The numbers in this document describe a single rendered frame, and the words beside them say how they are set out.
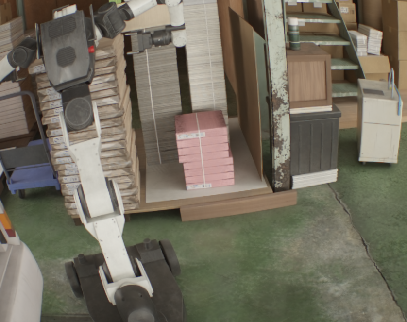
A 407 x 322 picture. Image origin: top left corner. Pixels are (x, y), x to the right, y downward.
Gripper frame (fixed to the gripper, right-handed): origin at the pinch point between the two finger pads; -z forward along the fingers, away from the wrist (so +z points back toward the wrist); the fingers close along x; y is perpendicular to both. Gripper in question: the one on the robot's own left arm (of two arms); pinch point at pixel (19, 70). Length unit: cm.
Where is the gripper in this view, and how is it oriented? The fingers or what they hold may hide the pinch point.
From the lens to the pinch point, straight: 223.7
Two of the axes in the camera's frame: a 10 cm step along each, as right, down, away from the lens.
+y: -1.1, -4.8, 8.7
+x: -0.8, -8.7, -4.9
